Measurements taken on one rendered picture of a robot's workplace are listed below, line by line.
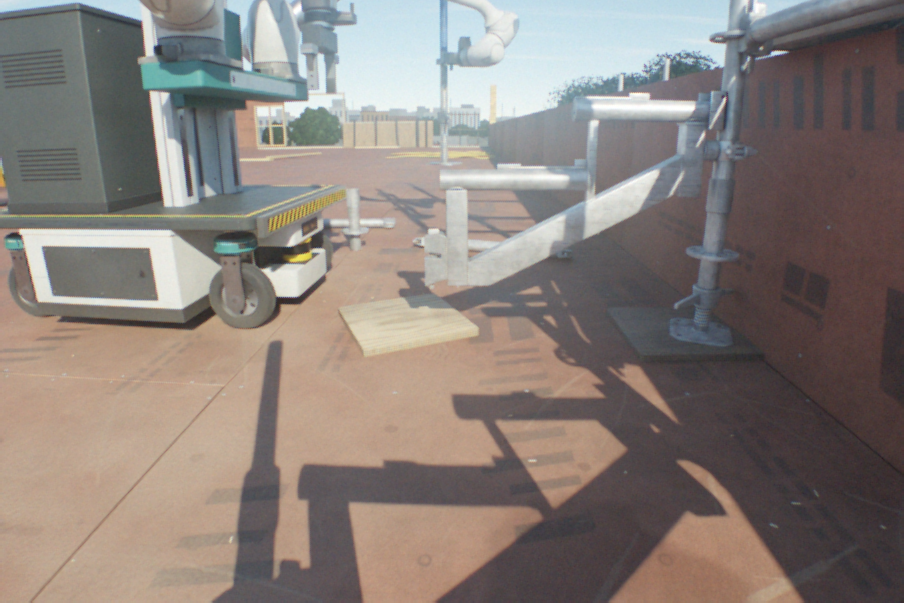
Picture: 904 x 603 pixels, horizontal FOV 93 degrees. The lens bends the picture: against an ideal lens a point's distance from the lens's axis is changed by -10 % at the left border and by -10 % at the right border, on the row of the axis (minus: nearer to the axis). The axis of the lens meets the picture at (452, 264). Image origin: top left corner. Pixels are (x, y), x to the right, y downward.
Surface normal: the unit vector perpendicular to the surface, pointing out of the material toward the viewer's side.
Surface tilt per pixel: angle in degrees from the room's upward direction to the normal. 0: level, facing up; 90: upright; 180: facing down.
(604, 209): 90
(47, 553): 0
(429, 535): 0
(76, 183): 90
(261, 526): 0
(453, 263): 90
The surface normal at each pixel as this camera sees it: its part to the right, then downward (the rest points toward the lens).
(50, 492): 0.00, -0.96
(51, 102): -0.08, 0.27
